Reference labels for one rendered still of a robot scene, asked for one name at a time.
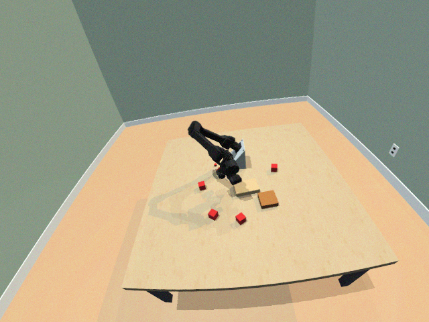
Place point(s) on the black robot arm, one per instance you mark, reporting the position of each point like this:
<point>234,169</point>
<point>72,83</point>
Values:
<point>217,153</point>

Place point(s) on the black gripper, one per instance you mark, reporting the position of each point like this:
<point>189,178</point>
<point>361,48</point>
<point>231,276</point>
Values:
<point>234,178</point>

